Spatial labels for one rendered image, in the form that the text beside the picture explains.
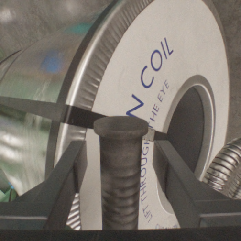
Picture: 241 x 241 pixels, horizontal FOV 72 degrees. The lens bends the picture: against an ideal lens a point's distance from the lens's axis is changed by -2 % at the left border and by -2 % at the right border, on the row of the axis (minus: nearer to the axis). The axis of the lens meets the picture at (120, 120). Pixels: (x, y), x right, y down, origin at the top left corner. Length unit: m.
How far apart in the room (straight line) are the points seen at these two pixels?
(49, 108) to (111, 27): 0.19
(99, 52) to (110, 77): 0.05
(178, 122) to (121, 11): 0.79
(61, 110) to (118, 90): 0.13
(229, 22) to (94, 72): 1.11
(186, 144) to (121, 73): 0.77
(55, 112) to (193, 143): 0.85
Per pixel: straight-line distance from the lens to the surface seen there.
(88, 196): 0.38
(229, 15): 1.32
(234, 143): 0.19
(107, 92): 0.34
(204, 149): 1.03
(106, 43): 0.35
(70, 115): 0.30
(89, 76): 0.32
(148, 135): 0.46
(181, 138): 1.07
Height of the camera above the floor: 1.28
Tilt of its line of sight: 32 degrees down
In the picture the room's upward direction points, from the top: 133 degrees counter-clockwise
